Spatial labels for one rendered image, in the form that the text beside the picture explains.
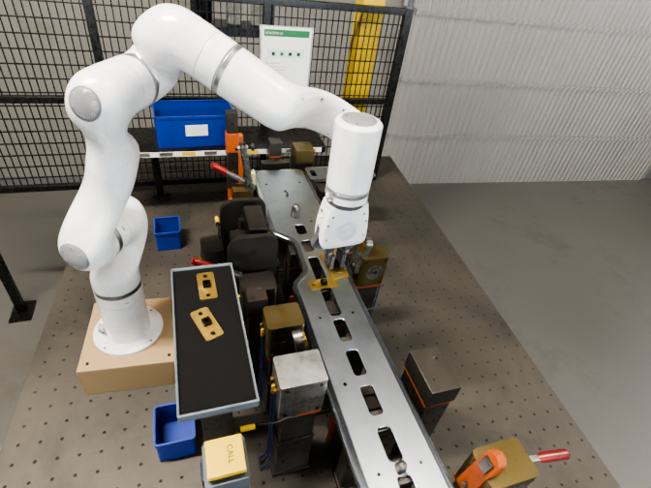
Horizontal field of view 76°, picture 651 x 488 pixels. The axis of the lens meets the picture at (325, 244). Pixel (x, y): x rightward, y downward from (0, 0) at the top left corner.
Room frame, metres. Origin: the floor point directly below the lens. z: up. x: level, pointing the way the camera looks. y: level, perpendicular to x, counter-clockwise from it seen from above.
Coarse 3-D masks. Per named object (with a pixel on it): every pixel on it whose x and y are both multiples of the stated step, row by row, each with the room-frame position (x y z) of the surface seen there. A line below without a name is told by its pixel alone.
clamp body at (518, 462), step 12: (492, 444) 0.43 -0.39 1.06; (504, 444) 0.44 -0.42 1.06; (516, 444) 0.44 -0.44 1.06; (516, 456) 0.42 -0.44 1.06; (528, 456) 0.42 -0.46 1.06; (516, 468) 0.39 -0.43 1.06; (528, 468) 0.40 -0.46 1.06; (456, 480) 0.40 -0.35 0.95; (492, 480) 0.36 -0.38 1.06; (504, 480) 0.37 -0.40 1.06; (516, 480) 0.37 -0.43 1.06; (528, 480) 0.38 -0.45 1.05
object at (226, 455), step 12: (204, 444) 0.30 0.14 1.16; (216, 444) 0.31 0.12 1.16; (228, 444) 0.31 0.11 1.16; (240, 444) 0.31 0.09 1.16; (216, 456) 0.29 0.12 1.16; (228, 456) 0.29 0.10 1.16; (240, 456) 0.29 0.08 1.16; (216, 468) 0.27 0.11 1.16; (228, 468) 0.27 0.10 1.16; (240, 468) 0.28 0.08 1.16
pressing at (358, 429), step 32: (256, 192) 1.32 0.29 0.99; (288, 192) 1.33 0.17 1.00; (288, 224) 1.13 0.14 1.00; (352, 288) 0.88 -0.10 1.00; (320, 320) 0.73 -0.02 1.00; (352, 320) 0.75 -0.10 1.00; (320, 352) 0.63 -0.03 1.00; (384, 352) 0.67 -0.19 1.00; (352, 384) 0.56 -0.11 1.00; (384, 384) 0.57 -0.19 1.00; (352, 416) 0.48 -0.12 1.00; (384, 416) 0.49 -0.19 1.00; (416, 416) 0.50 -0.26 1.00; (352, 448) 0.41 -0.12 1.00; (384, 448) 0.42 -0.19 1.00; (416, 448) 0.43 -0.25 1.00; (384, 480) 0.36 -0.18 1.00; (416, 480) 0.37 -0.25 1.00; (448, 480) 0.38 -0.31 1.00
